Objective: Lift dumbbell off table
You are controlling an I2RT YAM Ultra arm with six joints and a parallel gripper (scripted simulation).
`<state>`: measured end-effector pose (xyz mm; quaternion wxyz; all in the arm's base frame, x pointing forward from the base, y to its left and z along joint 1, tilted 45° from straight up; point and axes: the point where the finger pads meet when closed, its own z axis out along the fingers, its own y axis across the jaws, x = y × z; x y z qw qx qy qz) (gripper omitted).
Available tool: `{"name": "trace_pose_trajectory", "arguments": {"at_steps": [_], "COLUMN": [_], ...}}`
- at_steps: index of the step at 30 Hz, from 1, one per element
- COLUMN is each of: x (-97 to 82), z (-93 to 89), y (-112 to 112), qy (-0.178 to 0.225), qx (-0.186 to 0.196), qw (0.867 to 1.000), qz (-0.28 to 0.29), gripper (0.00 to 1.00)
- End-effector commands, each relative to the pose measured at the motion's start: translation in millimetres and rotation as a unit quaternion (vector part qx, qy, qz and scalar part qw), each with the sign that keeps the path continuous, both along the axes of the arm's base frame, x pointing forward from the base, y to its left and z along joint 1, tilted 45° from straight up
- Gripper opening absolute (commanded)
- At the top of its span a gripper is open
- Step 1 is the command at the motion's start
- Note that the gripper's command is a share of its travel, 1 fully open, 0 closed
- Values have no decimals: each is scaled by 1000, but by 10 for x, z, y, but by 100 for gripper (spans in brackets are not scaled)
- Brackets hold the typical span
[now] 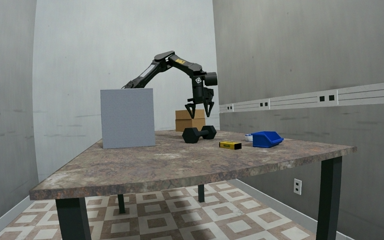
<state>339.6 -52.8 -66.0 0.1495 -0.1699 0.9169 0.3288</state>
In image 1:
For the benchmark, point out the yellow pocket level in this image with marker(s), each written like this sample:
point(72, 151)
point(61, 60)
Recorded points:
point(230, 145)

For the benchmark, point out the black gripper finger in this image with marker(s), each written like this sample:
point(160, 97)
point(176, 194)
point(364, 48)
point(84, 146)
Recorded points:
point(193, 110)
point(206, 103)

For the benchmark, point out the brown cardboard box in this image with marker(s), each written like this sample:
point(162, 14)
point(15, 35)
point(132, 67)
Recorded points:
point(183, 120)

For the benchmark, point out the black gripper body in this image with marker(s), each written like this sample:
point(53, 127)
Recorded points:
point(198, 97)

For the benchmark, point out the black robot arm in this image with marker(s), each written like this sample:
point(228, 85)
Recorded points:
point(193, 70)

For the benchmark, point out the blue plastic stack bin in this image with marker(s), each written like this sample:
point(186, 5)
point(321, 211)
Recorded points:
point(266, 139)

